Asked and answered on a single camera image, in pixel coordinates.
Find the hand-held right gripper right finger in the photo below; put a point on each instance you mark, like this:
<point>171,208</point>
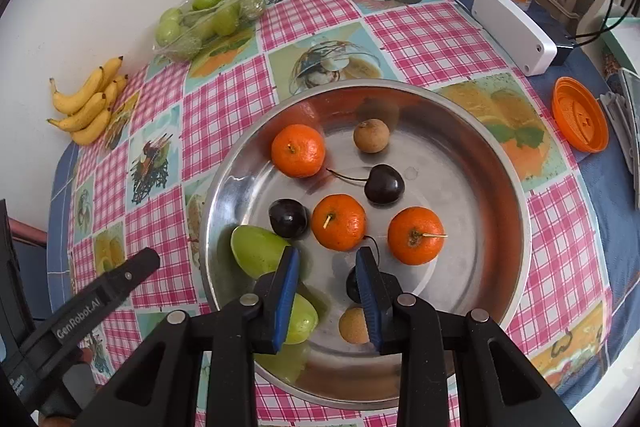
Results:
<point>370,302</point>

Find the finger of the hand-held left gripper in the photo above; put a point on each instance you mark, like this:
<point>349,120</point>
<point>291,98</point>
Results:
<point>135,269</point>

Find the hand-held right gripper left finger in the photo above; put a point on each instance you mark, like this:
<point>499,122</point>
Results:
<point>287,297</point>

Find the dark red cherry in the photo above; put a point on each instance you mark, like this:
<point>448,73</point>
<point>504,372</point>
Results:
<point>353,284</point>
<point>384,184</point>

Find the round green mango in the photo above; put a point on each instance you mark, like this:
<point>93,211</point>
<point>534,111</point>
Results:
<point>302,319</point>

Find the brown longan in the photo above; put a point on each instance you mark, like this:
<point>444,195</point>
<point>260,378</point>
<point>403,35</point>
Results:
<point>371,136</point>
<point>354,326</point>

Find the elongated green mango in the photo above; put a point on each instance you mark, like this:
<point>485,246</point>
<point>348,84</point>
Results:
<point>255,249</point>

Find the dark plum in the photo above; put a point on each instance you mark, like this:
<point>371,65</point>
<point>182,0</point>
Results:
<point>288,218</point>

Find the orange tangerine long stem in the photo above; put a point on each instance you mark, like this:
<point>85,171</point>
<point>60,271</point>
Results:
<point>416,235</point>

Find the orange tangerine short stem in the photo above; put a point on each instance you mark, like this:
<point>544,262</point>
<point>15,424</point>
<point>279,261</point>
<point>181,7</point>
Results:
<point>339,222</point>

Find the large orange tangerine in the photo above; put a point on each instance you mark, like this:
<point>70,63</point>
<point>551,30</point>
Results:
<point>298,150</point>

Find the round metal basin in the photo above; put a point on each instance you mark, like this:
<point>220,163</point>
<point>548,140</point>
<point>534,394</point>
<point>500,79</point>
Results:
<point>450,157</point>

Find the pink board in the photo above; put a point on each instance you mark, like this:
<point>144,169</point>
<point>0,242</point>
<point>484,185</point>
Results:
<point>27,233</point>

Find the yellow banana bunch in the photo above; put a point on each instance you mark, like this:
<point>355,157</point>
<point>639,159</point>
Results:
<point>85,107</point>

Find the blue lined cloth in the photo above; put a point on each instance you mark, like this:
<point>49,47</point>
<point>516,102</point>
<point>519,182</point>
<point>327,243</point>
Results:
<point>610,217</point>

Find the bag of green jujubes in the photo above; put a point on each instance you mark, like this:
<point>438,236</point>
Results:
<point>210,17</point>

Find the pink checked printed tablecloth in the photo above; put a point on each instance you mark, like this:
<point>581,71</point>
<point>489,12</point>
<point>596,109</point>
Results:
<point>425,42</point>

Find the orange plastic lid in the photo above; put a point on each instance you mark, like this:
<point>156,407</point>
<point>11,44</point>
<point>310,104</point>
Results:
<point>580,114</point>

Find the white plastic box device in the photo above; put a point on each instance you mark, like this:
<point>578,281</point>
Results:
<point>515,29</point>

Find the black power adapter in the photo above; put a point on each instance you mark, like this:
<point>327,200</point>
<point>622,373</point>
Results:
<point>565,52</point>

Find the grey plastic tray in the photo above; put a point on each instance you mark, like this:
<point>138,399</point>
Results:
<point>627,117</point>

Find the teal box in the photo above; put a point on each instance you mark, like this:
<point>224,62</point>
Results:
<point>625,42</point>

